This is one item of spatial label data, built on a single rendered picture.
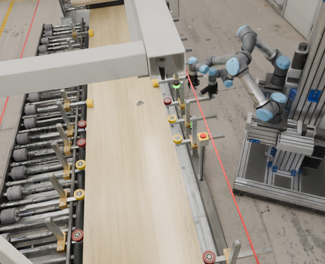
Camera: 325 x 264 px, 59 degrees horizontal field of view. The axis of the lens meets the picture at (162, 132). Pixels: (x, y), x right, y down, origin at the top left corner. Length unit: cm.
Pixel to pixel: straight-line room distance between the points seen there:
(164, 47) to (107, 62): 11
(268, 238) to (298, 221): 36
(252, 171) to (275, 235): 64
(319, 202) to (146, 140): 172
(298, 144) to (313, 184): 83
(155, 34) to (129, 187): 172
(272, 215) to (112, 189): 168
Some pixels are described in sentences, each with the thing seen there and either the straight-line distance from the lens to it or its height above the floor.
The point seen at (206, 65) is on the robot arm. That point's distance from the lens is 252.
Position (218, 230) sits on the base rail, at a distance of 225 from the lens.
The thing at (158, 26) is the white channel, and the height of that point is 246.
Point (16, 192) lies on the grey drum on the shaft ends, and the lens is 259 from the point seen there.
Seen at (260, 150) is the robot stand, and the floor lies 21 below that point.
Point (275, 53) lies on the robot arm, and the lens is 282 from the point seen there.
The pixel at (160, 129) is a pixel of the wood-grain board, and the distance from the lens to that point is 255.
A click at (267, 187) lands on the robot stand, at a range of 306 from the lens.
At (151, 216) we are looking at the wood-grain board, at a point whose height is 90.
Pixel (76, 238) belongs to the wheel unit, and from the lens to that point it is 212.
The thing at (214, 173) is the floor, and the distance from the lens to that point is 335.
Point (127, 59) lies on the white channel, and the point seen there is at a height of 245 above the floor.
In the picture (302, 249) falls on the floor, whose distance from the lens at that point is 312.
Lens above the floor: 275
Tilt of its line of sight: 47 degrees down
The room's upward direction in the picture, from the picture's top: 6 degrees counter-clockwise
